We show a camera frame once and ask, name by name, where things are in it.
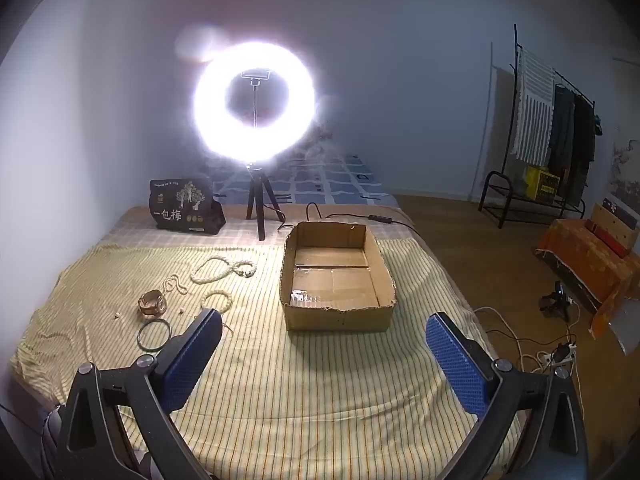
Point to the white power strip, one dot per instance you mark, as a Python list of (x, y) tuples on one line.
[(555, 357)]

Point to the yellow striped cloth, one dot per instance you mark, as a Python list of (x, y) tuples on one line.
[(300, 385)]

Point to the phone holder clip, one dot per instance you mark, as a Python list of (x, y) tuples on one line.
[(255, 76)]

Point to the black printed snack bag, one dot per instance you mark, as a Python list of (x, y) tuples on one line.
[(185, 207)]

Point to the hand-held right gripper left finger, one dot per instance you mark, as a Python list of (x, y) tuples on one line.
[(187, 360)]

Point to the red box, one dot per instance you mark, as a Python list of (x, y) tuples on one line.
[(607, 240)]

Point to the wall poster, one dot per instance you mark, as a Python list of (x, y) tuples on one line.
[(625, 170)]

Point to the black inline remote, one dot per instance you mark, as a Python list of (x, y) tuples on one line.
[(382, 218)]

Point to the tan plaid blanket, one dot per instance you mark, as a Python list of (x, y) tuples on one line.
[(125, 230)]

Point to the white striped towel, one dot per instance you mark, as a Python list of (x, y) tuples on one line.
[(532, 110)]

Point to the black tripod stand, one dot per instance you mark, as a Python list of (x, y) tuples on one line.
[(256, 195)]

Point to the blue patterned bed sheet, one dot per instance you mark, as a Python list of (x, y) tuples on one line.
[(325, 180)]

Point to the brown cardboard box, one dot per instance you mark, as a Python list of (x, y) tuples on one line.
[(335, 317)]

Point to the yellow crate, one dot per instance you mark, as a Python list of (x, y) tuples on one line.
[(542, 185)]

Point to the black clothes rack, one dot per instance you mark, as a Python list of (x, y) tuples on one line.
[(515, 50)]

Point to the orange covered furniture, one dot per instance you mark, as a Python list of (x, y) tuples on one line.
[(580, 255)]

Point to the thin green bangle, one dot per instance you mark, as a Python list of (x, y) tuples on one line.
[(155, 319)]

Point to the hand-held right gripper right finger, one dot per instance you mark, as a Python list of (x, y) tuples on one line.
[(457, 360)]

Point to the dark green garment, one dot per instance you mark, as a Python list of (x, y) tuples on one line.
[(562, 130)]

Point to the black garment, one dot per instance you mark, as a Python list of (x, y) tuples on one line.
[(582, 150)]

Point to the grey plastic sheet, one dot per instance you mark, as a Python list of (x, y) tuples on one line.
[(627, 327)]

